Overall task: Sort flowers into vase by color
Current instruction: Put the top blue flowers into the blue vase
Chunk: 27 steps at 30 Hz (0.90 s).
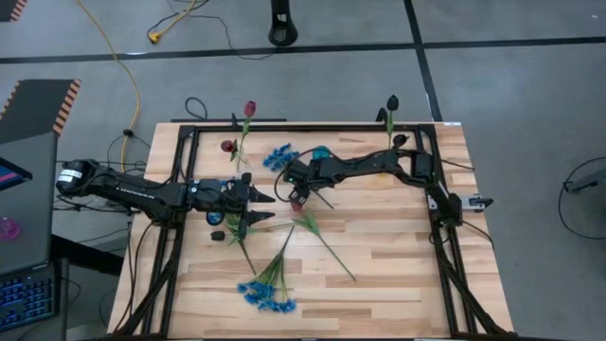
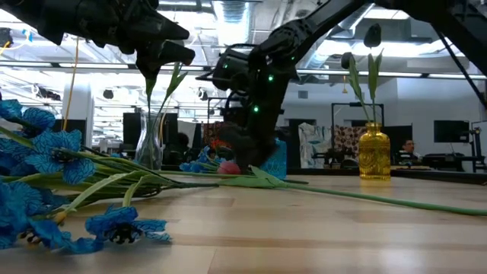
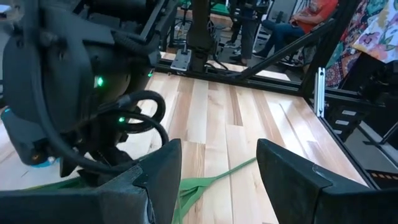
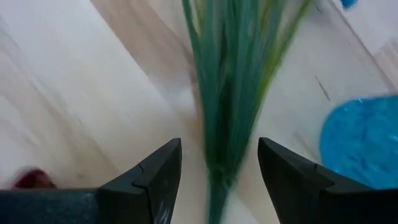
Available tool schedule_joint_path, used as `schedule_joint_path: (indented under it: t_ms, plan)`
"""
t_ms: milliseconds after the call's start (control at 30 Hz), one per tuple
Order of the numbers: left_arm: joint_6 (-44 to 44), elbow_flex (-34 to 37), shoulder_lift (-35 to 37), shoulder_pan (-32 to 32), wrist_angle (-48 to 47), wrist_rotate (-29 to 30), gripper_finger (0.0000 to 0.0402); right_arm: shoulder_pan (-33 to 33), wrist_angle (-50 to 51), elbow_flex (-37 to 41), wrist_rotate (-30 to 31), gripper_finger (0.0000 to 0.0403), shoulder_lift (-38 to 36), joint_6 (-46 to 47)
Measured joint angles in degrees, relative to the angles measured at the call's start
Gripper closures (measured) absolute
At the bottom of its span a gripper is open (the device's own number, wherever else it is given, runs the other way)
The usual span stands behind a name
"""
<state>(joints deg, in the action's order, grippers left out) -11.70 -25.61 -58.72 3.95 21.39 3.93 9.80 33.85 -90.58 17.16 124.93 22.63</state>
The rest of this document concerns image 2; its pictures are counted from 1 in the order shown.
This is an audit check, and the black partition panel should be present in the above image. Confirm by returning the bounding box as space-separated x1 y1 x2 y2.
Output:
122 112 142 150
53 119 88 148

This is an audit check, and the red patterned cloth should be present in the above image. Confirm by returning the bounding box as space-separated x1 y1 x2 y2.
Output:
202 121 229 153

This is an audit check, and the long ceiling light bar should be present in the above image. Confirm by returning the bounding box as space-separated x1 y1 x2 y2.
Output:
0 60 487 81

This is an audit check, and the white teal patterned cloth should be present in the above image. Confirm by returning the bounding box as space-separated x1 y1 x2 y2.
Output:
298 122 334 169

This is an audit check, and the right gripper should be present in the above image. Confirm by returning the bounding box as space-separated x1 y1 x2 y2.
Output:
222 121 285 170

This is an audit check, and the yellow hanging cord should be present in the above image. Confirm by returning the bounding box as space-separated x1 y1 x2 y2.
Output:
62 36 81 132

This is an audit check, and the clear glass vase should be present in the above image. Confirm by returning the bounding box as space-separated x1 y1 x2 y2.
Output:
135 110 164 171

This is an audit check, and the wide silver ceiling duct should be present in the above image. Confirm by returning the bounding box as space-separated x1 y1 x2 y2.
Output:
211 0 254 49

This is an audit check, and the person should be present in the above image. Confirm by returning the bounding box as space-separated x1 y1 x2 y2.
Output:
397 139 423 161

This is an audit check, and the black background station frame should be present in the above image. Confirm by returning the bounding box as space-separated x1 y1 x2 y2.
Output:
330 101 385 129

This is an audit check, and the yellow glass vase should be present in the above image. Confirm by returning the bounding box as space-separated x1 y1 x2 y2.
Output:
358 122 392 181

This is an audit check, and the blue glass vase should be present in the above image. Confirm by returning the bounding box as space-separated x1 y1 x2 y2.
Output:
260 139 288 180

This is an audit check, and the black artificial tulip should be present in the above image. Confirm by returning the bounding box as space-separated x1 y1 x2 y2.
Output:
340 52 372 123
363 23 384 125

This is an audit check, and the black monitor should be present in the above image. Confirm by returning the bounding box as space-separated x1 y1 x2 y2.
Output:
434 119 470 144

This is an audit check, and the narrow silver ceiling duct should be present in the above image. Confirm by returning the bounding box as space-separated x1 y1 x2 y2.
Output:
300 11 366 73

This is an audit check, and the brown dotted cloth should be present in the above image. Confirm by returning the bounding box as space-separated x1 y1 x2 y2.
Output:
333 125 361 154

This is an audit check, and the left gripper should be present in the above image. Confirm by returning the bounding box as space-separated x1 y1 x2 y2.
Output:
81 0 196 80

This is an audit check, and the dark office desk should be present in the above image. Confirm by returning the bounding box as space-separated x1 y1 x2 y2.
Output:
420 153 487 173

